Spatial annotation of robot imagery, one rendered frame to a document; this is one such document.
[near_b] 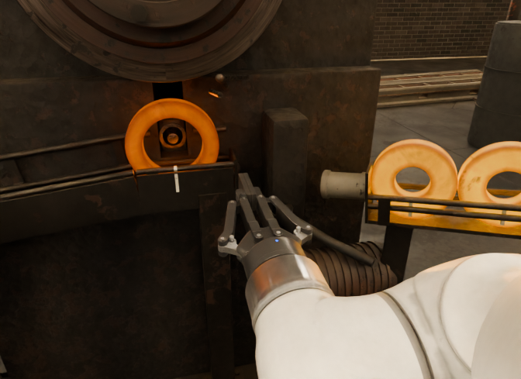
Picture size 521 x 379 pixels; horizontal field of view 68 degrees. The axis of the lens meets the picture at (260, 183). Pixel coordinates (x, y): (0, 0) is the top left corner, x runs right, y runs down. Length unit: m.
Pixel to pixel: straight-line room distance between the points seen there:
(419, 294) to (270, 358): 0.14
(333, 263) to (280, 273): 0.42
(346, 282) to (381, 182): 0.21
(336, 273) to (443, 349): 0.48
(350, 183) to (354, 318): 0.46
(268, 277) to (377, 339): 0.12
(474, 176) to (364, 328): 0.48
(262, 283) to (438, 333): 0.17
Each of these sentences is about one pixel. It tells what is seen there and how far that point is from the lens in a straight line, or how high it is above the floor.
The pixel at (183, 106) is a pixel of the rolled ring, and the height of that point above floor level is 0.83.
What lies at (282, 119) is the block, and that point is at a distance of 0.78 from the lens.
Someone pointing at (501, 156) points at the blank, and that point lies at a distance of 0.76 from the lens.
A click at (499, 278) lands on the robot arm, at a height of 0.83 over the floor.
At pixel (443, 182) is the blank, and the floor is 0.71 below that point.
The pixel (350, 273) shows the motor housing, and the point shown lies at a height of 0.51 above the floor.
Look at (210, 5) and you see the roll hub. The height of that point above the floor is 1.01.
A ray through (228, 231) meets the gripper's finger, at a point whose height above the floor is 0.74.
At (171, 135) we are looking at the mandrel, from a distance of 0.87.
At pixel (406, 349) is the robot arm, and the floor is 0.77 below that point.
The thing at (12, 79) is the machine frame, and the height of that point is 0.87.
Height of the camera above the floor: 1.01
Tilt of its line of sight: 25 degrees down
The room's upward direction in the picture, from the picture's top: straight up
